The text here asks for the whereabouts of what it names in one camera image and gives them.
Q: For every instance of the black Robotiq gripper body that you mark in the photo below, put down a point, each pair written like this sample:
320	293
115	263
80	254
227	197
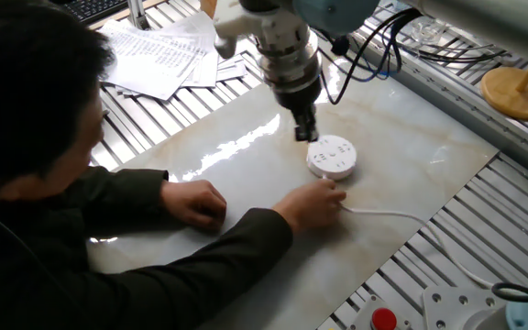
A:
298	98

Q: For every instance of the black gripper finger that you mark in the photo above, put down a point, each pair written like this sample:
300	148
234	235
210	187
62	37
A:
311	126
300	126

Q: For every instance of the round white power strip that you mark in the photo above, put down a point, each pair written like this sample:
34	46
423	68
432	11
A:
333	158

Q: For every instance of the person's left forearm dark sleeve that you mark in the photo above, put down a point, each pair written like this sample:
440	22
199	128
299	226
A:
122	192

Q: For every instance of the silver grey UR5 robot arm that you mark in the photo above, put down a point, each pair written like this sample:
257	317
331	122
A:
333	16

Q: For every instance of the person's right forearm dark sleeve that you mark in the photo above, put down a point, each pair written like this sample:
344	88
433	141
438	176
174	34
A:
223	261

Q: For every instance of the grey box red button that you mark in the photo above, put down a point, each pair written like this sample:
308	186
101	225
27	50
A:
383	319

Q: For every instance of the person's right hand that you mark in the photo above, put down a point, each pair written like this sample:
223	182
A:
312	206

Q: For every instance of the person's left hand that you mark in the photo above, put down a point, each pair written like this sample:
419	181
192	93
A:
195	204

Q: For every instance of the white printed paper sheet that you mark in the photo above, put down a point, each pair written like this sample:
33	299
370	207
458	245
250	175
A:
232	71
209	69
154	59

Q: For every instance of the white marble slab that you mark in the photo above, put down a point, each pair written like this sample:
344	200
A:
406	160

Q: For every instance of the wooden box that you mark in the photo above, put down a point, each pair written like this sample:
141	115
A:
208	7

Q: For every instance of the clear glass cup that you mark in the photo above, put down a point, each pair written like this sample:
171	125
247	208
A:
429	32

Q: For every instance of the round wooden peg stand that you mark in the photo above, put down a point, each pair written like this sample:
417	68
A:
516	98

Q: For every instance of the black computer keyboard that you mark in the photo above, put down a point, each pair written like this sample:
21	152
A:
94	8

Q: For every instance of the person's head black hair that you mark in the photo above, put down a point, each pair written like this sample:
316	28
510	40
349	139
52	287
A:
25	82

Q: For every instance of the person's torso dark jacket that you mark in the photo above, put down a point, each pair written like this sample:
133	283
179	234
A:
16	275

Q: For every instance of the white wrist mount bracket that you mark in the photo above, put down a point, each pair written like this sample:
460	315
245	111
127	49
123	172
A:
236	23

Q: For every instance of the silver metal post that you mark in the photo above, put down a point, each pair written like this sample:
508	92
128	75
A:
138	14

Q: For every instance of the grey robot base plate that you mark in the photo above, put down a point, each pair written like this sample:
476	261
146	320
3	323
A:
447	307

